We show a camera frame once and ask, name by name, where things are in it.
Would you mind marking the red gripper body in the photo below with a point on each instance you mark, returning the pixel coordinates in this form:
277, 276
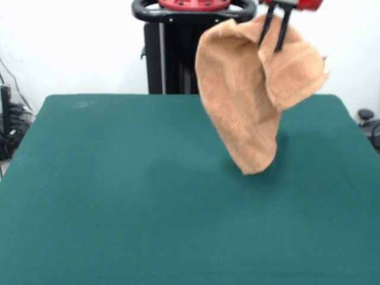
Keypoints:
308, 3

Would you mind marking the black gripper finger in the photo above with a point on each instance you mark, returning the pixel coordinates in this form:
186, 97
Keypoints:
268, 22
284, 26

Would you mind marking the dark green table cloth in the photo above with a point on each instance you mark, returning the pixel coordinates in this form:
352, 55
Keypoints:
89, 207

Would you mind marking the tan terry towel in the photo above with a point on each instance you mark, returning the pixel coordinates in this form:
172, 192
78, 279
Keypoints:
237, 104

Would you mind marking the red robot base plate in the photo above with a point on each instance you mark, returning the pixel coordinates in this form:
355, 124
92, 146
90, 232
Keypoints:
190, 3

